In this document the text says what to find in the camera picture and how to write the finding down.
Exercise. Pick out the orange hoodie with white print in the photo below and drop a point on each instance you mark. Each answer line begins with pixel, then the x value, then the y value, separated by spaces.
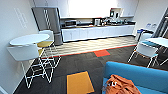
pixel 121 86

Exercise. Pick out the white kitchen counter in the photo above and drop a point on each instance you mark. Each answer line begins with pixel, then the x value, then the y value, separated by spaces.
pixel 96 32

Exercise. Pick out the dark microwave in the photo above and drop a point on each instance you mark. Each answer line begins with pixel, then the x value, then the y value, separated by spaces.
pixel 70 24

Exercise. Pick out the small silver counter appliance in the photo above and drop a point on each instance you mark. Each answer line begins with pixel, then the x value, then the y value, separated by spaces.
pixel 97 22

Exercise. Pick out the bright white upper cabinet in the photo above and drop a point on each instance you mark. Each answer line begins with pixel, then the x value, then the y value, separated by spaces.
pixel 91 8

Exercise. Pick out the steel fridge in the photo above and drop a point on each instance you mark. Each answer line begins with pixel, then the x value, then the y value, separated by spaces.
pixel 46 23

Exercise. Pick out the round white high table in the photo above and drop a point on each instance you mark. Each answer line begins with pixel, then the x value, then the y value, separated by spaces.
pixel 28 39

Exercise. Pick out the white dining chair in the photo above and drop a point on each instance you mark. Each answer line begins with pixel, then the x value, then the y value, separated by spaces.
pixel 145 50

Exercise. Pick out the blue white recycling bin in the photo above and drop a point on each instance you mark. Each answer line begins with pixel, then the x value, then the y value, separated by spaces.
pixel 144 34

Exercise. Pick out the large blue sofa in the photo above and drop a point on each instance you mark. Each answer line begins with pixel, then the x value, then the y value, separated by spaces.
pixel 140 73

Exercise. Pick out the black picture frame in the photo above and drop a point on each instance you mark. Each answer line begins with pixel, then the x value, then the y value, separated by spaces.
pixel 115 13

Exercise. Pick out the white wall cabinet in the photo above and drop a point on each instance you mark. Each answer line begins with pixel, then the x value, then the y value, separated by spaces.
pixel 128 7

